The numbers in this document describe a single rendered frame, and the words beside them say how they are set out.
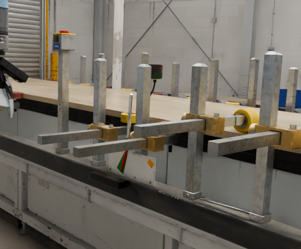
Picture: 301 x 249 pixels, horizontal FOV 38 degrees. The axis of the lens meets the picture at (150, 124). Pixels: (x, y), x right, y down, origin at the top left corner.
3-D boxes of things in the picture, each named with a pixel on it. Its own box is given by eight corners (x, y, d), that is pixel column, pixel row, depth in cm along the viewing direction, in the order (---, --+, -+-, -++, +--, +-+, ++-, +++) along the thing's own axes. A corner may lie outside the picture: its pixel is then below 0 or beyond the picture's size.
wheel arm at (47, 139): (42, 147, 152) (42, 135, 151) (37, 145, 154) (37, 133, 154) (136, 135, 182) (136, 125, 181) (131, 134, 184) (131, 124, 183)
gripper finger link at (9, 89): (3, 104, 134) (-6, 80, 136) (8, 104, 135) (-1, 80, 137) (10, 96, 131) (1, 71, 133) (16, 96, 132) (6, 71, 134)
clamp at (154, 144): (153, 152, 150) (154, 137, 149) (127, 145, 159) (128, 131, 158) (165, 150, 153) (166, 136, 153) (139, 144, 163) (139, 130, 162)
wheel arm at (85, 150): (79, 160, 133) (79, 146, 132) (72, 158, 135) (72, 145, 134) (177, 145, 162) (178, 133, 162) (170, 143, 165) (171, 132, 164)
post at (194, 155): (191, 216, 140) (201, 63, 133) (183, 213, 143) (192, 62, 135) (199, 213, 143) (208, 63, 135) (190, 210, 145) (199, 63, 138)
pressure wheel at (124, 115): (139, 142, 178) (140, 113, 176) (119, 141, 178) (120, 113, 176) (139, 138, 186) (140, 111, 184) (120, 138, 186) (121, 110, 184)
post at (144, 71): (138, 199, 158) (144, 64, 151) (132, 196, 161) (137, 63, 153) (146, 197, 160) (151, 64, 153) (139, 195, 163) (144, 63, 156)
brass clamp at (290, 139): (290, 150, 112) (292, 130, 111) (245, 141, 122) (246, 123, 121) (302, 147, 116) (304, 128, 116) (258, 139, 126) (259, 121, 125)
